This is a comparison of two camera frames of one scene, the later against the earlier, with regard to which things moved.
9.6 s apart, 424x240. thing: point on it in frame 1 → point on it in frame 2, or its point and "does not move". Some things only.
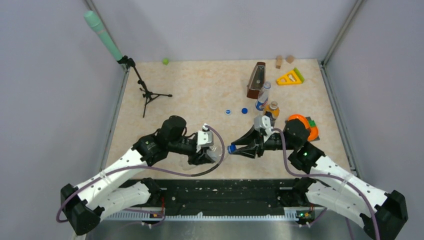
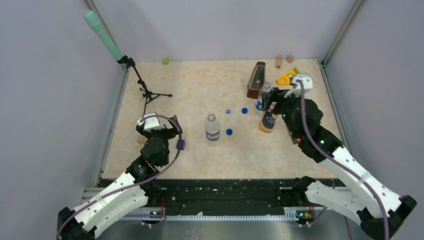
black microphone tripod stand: x=148 y=95 does not move
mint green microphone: x=95 y=23 does not move
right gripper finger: x=249 y=151 → x=265 y=99
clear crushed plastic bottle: x=263 y=97 does not move
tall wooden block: x=279 y=61 does not move
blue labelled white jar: x=215 y=153 → x=212 y=128
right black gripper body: x=259 y=142 → x=284 y=105
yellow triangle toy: x=293 y=77 does not move
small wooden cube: x=290 y=58 does not move
